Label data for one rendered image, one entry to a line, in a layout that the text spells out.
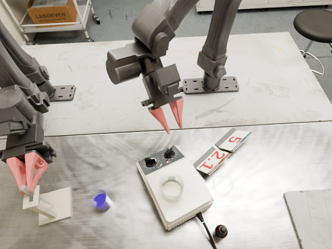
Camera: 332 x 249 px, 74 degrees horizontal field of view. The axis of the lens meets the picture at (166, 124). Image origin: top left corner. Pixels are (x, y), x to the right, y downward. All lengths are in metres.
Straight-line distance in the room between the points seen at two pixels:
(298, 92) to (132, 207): 0.69
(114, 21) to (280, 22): 1.93
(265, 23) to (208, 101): 2.29
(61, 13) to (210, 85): 2.06
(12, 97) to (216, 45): 0.53
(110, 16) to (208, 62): 2.46
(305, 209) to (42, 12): 2.56
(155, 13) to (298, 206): 0.58
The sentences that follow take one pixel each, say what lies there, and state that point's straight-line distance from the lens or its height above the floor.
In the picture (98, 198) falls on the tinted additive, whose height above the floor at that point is 0.93.
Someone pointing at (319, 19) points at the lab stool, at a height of 0.64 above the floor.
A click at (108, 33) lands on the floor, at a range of 2.80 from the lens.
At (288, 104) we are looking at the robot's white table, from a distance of 0.87.
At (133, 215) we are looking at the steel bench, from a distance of 0.63.
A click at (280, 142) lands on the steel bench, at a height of 0.90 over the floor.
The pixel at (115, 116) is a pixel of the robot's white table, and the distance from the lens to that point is 0.77.
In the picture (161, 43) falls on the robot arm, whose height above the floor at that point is 1.22.
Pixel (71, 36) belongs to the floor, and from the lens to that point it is 2.89.
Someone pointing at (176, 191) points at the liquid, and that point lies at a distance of 0.51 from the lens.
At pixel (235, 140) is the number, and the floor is 0.93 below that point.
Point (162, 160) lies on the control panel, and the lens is 0.61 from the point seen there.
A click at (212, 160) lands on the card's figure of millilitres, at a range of 0.65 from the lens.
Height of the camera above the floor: 1.51
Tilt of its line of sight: 56 degrees down
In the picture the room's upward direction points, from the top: 3 degrees counter-clockwise
